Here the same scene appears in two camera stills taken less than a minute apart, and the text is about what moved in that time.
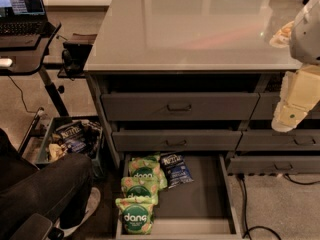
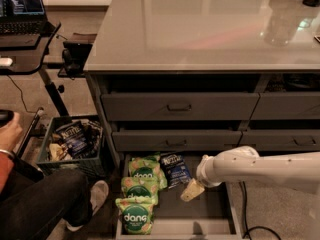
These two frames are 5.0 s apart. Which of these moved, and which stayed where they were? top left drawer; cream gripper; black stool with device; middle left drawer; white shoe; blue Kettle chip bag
Moved: cream gripper; white shoe
Stayed: black stool with device; middle left drawer; top left drawer; blue Kettle chip bag
